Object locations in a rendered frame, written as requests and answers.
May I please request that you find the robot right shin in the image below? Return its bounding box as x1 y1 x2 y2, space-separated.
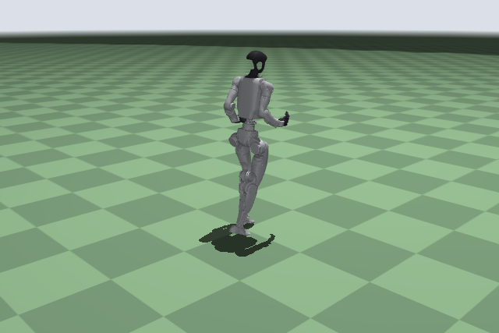
236 183 258 228

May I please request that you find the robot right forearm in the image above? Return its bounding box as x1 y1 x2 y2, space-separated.
264 109 285 128

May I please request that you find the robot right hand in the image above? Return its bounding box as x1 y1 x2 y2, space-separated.
278 111 289 126

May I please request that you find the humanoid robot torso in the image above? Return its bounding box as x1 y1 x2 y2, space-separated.
236 73 266 147

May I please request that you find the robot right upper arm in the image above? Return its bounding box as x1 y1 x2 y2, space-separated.
257 80 274 119

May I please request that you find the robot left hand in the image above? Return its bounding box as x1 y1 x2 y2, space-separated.
235 115 255 123

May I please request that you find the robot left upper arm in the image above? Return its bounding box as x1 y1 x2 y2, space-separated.
224 76 242 111

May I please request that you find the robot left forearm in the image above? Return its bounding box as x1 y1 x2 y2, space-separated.
225 109 240 123

